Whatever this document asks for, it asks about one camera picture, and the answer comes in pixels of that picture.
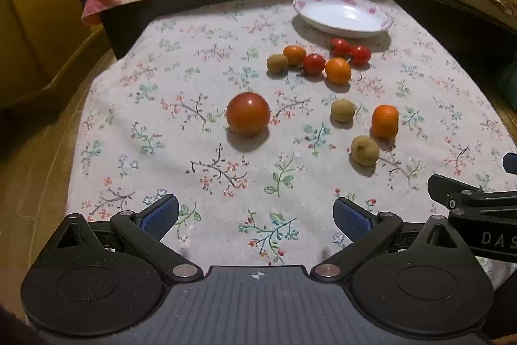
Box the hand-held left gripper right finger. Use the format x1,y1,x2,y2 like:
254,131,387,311
309,196,471,284

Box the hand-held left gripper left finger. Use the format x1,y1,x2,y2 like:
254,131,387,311
54,193,203,286

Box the brown longan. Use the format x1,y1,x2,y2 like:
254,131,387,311
331,98,356,123
266,53,290,76
351,135,381,167

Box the small orange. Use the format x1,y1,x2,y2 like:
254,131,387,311
325,58,352,84
282,45,308,66
371,104,400,139

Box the large red tomato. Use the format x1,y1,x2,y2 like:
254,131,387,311
226,92,271,138

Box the red cherry tomato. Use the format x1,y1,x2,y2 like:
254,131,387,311
303,53,326,76
330,38,351,58
349,45,372,66

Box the white floral rim plate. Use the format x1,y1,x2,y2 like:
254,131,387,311
292,0,393,38

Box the dark green object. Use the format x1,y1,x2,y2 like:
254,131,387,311
498,63,517,108

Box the white floral tablecloth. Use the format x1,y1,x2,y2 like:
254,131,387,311
65,0,517,289

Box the yellow wooden cabinet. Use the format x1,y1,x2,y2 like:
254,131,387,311
0,0,130,109

